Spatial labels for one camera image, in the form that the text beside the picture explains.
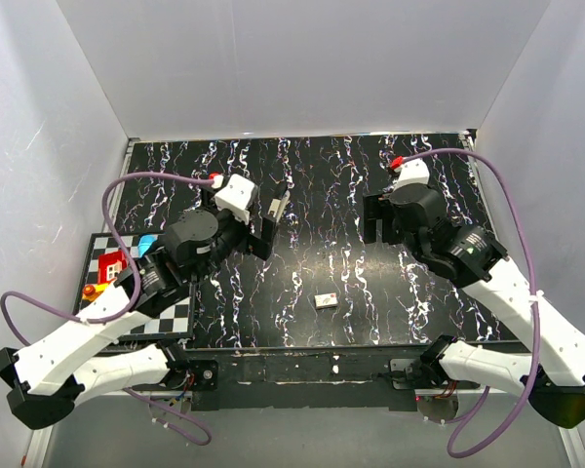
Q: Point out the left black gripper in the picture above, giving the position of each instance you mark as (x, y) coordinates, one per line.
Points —
(253, 244)

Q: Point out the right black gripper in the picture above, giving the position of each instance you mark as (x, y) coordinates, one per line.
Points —
(377, 207)

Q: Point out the white staple box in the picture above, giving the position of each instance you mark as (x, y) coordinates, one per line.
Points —
(326, 300)

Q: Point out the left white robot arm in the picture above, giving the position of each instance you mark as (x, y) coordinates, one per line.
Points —
(51, 377)

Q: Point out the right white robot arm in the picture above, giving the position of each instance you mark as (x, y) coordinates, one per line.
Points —
(478, 265)

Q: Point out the blue toy block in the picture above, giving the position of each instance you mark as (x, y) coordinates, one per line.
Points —
(144, 244)

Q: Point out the red toy house block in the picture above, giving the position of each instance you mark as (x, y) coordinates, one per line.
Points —
(109, 266)

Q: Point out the orange toy car base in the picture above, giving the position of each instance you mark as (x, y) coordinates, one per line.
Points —
(91, 292)

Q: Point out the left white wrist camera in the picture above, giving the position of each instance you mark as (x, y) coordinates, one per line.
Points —
(234, 193)

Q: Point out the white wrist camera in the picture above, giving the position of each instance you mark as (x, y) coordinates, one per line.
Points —
(406, 173)
(234, 193)

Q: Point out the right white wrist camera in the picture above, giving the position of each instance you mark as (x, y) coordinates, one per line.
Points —
(406, 173)

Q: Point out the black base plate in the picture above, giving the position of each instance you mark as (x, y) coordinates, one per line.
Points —
(305, 377)

